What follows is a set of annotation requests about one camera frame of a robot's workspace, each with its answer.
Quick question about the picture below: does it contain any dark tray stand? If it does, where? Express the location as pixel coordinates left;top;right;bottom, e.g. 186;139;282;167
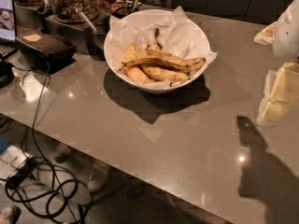
38;9;109;61

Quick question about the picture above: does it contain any white paper liner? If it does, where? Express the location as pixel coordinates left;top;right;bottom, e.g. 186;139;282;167
104;7;217;93

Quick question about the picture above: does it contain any white shoe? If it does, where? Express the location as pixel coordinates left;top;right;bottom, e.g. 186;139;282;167
53;143;73;163
87;161;109;193

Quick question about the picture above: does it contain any orange-yellow banana left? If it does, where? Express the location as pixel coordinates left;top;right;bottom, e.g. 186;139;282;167
122;42;152;84

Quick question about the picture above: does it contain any white shoe right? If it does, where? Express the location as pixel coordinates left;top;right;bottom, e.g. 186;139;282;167
87;161;109;193

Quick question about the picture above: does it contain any glass jar of nuts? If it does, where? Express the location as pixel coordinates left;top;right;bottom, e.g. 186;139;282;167
49;0;99;23

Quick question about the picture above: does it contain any laptop screen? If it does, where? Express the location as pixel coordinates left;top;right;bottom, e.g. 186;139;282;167
0;0;17;44

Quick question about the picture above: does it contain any paper booklet on floor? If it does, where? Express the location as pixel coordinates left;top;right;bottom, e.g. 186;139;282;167
0;146;31;185

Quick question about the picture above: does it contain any black pouch with label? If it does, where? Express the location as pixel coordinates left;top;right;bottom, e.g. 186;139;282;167
16;30;77;74

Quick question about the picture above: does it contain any black cable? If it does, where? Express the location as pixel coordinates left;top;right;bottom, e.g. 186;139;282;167
4;63;94;224

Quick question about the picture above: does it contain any white shoe left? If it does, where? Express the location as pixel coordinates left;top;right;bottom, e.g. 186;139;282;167
53;143;73;163

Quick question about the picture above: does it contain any black power adapter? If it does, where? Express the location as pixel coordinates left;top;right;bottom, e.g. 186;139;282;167
6;158;37;189

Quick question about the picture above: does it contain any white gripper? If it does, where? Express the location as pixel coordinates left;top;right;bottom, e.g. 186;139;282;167
254;0;299;127

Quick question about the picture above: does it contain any spotted banana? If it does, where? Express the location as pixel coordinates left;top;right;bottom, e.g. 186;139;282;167
119;49;191;72
186;57;206;72
139;64;189;83

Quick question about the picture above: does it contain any spotted banana front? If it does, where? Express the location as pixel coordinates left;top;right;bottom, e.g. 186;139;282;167
139;64;189;83

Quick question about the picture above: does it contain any white scoop handle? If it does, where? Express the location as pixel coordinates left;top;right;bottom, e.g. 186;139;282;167
75;7;97;35

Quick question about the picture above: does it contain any white bowl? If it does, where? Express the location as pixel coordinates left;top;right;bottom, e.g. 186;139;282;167
104;7;217;94

